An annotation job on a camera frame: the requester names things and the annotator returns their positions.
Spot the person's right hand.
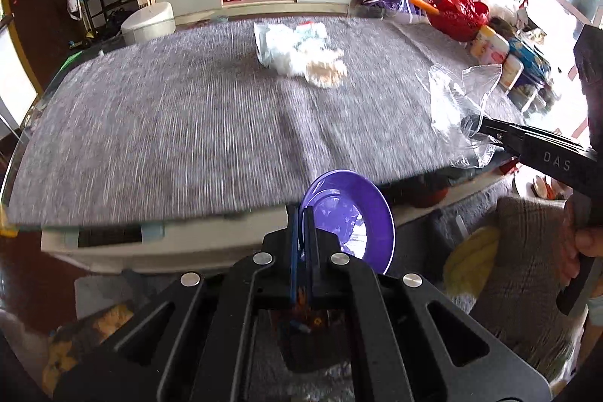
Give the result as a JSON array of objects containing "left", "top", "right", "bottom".
[{"left": 563, "top": 199, "right": 603, "bottom": 290}]

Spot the yellow patterned rug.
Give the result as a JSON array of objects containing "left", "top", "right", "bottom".
[{"left": 44, "top": 303, "right": 139, "bottom": 386}]

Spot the grey woven table cloth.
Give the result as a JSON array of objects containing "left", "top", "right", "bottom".
[{"left": 7, "top": 17, "right": 523, "bottom": 228}]

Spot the purple plastic plate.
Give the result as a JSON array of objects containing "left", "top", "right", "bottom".
[{"left": 300, "top": 170, "right": 395, "bottom": 275}]

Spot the small cream lotion bottle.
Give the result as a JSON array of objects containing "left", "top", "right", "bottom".
[{"left": 499, "top": 53, "right": 525, "bottom": 89}]

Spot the clear plastic bag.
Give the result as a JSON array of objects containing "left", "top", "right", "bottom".
[{"left": 415, "top": 64, "right": 502, "bottom": 170}]

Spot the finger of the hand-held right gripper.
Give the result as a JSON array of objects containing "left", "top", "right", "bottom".
[
  {"left": 478, "top": 115, "right": 589, "bottom": 151},
  {"left": 487, "top": 130, "right": 526, "bottom": 159}
]

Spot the grey checked cushion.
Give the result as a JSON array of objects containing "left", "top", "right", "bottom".
[{"left": 485, "top": 195, "right": 585, "bottom": 337}]

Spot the glass top table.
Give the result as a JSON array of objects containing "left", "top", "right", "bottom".
[{"left": 0, "top": 13, "right": 526, "bottom": 275}]

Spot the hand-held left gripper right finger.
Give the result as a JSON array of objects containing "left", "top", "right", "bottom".
[{"left": 304, "top": 205, "right": 553, "bottom": 402}]

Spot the white round stool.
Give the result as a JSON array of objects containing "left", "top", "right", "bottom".
[{"left": 121, "top": 3, "right": 176, "bottom": 45}]

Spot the crumpled cream tissue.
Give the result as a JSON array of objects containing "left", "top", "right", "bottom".
[{"left": 304, "top": 46, "right": 349, "bottom": 89}]

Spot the red plastic basket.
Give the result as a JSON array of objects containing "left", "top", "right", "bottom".
[{"left": 426, "top": 0, "right": 488, "bottom": 42}]

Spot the yellow cushion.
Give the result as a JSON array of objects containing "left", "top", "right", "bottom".
[{"left": 443, "top": 225, "right": 500, "bottom": 295}]

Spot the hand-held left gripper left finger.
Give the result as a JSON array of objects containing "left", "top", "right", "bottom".
[{"left": 54, "top": 205, "right": 307, "bottom": 402}]

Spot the blue tin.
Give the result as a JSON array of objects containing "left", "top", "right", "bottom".
[{"left": 509, "top": 37, "right": 552, "bottom": 111}]

